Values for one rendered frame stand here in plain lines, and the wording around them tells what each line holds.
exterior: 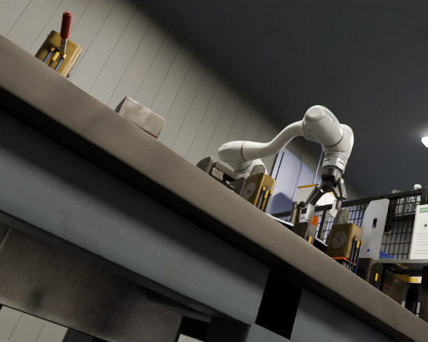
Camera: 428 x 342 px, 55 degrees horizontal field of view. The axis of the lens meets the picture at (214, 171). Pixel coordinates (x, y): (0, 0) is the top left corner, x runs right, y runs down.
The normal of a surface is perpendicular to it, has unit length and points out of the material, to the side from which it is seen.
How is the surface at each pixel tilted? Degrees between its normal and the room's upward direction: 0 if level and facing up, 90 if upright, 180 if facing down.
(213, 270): 90
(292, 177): 90
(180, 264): 90
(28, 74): 90
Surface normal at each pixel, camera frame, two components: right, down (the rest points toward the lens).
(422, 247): -0.80, -0.47
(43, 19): 0.61, -0.12
